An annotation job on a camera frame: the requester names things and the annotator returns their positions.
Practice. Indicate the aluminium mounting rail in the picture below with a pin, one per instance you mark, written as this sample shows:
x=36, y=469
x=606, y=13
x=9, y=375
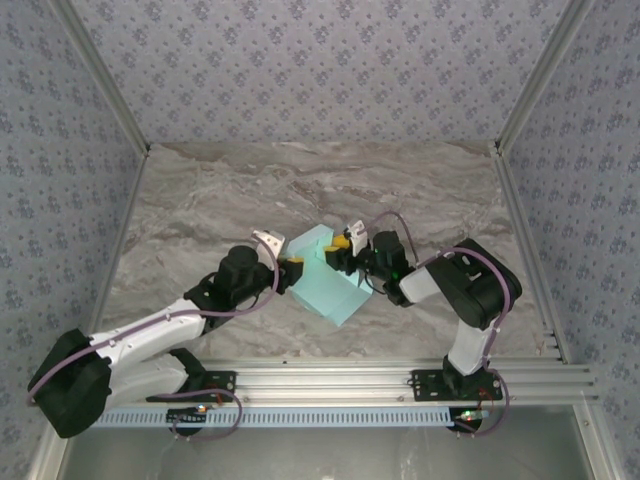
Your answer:
x=320, y=382

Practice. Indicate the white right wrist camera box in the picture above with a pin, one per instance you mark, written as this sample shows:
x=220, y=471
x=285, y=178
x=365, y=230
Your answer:
x=357, y=235

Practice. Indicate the aluminium side rail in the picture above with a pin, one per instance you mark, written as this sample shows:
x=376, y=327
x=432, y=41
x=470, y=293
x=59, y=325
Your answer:
x=514, y=200
x=130, y=200

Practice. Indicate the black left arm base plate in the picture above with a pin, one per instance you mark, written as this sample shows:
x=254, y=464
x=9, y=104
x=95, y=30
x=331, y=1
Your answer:
x=226, y=382

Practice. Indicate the aluminium frame post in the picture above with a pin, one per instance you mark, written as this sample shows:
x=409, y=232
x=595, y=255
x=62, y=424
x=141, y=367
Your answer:
x=540, y=75
x=105, y=75

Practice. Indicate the light blue paper box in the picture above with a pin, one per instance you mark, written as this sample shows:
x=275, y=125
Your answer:
x=330, y=300

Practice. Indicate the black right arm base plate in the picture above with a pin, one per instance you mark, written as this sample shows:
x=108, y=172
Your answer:
x=425, y=387

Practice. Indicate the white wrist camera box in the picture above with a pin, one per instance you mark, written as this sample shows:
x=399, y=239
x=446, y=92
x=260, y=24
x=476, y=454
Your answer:
x=357, y=235
x=265, y=239

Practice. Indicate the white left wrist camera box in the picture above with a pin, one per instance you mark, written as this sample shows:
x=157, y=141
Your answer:
x=265, y=239

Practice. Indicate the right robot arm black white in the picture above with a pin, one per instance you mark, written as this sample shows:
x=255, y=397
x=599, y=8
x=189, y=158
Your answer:
x=480, y=290

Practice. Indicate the grey metal panel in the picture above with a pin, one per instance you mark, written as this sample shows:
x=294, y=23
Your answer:
x=320, y=455

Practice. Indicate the black usb adapter board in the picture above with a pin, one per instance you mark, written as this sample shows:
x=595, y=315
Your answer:
x=467, y=419
x=185, y=416

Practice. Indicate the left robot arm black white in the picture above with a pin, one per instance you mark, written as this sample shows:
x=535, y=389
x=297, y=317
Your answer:
x=70, y=390

